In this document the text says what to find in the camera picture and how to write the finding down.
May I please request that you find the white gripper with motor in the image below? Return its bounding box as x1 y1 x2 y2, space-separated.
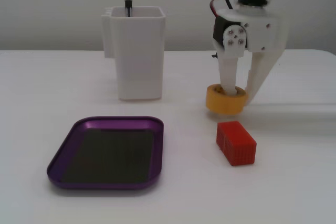
212 8 288 104

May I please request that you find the yellow tape roll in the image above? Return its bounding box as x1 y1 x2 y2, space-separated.
205 83 249 116

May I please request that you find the white plastic pen holder box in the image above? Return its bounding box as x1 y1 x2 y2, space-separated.
101 6 166 101

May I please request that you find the red ribbed plastic block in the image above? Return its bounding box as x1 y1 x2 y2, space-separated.
216 120 257 166

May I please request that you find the purple metal tray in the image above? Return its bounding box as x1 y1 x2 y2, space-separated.
47 115 164 190

